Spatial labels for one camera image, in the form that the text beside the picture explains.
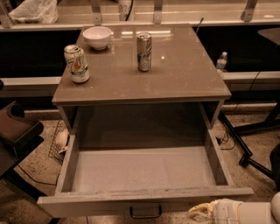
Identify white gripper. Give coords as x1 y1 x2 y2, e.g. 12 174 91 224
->
187 199 242 224

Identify grey top drawer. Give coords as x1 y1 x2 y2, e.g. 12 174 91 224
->
37 110 255 219

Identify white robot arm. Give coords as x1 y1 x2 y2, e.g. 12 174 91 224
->
187 192 280 224

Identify grey cabinet with glossy top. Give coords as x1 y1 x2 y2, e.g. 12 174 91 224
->
53 24 230 150

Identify black stand legs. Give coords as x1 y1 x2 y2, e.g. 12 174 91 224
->
219 102 280 179

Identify clear plastic water bottle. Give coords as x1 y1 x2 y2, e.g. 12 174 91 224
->
216 52 228 73

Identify white object in basket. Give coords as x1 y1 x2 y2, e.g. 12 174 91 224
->
55 129 69 153

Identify tall silver drink can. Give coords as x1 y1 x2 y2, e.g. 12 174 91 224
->
136 32 152 72

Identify green white soda can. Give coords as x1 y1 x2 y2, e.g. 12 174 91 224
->
64 45 90 83

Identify white ceramic bowl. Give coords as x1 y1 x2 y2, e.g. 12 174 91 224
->
82 26 111 50

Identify white cup with digits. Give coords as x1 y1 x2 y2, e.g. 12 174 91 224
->
118 0 134 21

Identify white plastic bag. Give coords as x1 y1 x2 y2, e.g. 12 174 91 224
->
9 0 59 24

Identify black drawer handle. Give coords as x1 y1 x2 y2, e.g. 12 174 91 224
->
129 206 163 220

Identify black floor cable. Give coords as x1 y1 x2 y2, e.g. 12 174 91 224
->
17 163 60 186

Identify wire mesh basket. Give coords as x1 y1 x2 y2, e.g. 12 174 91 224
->
48 121 69 164

